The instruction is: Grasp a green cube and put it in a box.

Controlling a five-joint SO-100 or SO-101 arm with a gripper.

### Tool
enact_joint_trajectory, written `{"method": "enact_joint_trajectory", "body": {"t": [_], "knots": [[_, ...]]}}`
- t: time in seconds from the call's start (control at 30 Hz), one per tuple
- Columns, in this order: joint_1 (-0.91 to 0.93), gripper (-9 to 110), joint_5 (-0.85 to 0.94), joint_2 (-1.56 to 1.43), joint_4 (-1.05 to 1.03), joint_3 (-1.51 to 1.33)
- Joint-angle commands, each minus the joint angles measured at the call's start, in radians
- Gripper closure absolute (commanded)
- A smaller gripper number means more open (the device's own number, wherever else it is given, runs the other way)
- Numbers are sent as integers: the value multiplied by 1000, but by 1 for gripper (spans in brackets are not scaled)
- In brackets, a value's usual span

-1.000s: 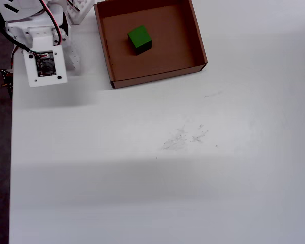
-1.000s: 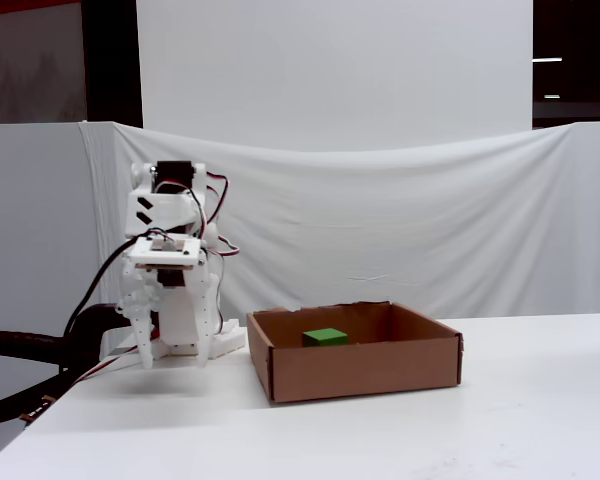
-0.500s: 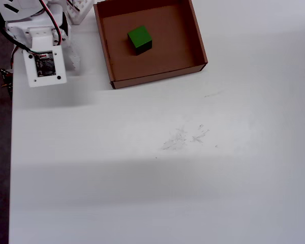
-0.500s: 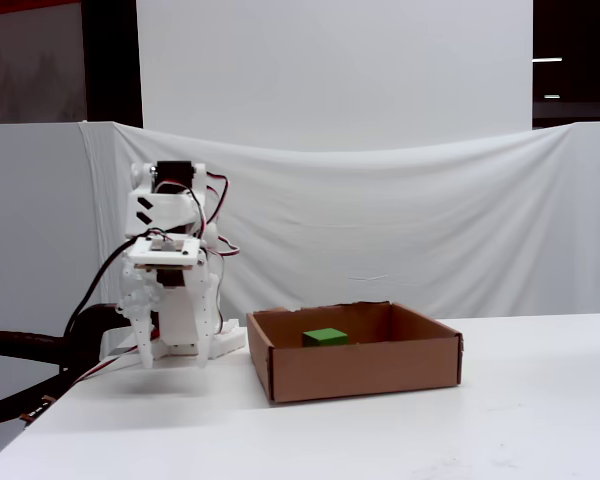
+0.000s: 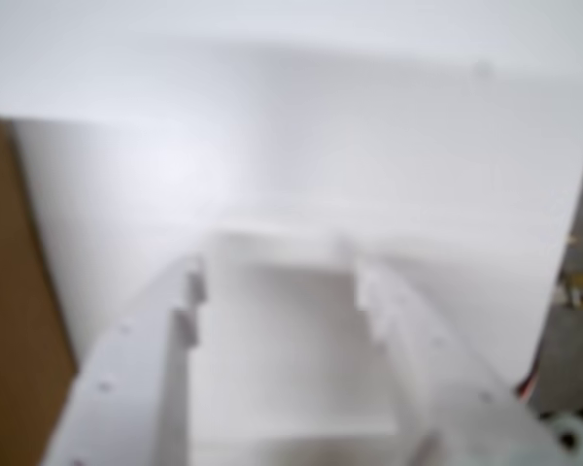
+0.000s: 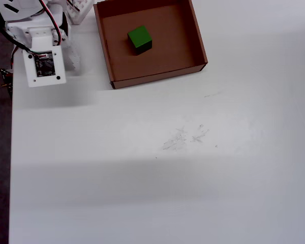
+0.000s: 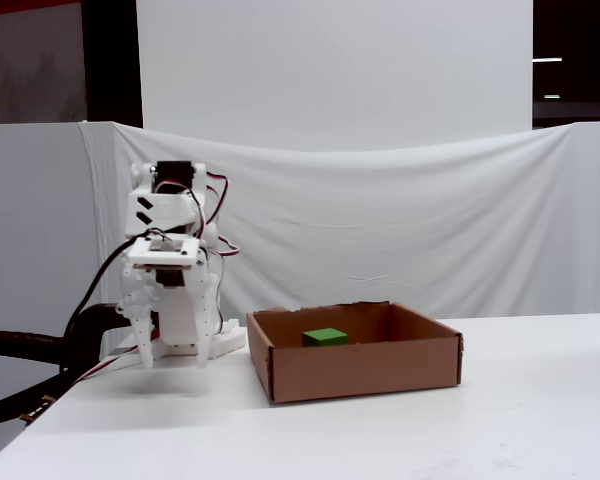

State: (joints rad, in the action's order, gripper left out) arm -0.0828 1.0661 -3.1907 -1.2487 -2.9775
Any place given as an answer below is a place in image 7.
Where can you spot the white backdrop board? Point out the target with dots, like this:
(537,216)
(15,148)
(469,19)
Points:
(330,65)

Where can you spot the dark brown cabinet door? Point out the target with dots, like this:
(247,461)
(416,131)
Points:
(35,65)

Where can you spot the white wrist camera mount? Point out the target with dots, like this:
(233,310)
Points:
(165,255)

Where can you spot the white side partition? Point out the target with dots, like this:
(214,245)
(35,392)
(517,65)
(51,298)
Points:
(30,225)

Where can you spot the long ceiling light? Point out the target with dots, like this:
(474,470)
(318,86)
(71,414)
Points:
(547,60)

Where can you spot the black curved tube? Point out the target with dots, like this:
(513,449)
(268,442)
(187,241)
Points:
(20,342)

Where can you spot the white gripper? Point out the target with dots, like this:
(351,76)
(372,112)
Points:
(179,325)

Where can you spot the small black orange connector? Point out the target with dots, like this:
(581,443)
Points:
(37,407)

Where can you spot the white draped cloth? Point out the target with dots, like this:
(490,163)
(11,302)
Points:
(380,210)

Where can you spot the brown cardboard box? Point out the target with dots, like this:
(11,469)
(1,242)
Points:
(360,370)

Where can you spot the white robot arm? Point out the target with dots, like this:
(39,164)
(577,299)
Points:
(165,210)

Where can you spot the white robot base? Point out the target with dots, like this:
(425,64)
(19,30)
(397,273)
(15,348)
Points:
(227,342)

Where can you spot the green cube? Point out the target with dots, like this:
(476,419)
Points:
(325,337)

